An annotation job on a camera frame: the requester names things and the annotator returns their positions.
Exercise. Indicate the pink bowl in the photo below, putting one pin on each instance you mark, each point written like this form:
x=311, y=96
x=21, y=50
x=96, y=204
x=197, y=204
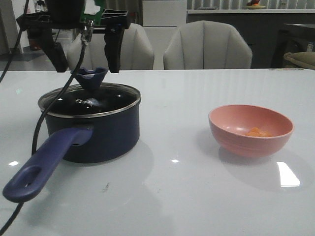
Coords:
x=230, y=123

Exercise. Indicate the dark blue saucepan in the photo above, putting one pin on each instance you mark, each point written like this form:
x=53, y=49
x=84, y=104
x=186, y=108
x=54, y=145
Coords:
x=79, y=140

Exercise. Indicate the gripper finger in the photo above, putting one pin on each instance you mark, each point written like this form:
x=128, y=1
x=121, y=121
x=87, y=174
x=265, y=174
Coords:
x=53, y=50
x=113, y=42

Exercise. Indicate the red bin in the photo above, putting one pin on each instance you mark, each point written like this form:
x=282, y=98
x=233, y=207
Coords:
x=36, y=39

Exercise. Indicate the left grey chair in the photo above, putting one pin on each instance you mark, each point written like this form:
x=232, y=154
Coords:
x=136, y=51

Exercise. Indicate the fruit plate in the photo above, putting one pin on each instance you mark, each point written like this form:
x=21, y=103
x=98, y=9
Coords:
x=254, y=5

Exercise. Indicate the dark appliance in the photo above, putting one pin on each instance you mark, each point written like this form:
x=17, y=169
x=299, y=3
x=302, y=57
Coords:
x=293, y=38

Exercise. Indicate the right grey chair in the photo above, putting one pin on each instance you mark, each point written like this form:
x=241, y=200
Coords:
x=207, y=45

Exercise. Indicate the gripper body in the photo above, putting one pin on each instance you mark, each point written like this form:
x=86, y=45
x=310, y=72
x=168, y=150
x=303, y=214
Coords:
x=73, y=14

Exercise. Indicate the glass lid with blue knob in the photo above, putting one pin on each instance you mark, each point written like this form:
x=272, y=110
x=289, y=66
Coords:
x=92, y=97

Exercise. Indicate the grey chair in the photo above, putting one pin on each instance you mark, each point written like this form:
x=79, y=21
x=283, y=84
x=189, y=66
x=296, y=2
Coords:
x=207, y=45
x=136, y=51

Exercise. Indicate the white cabinet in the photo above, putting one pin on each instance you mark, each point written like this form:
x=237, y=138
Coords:
x=160, y=18

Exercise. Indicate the orange ham slices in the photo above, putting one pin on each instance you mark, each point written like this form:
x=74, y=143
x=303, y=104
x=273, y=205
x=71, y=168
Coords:
x=256, y=132

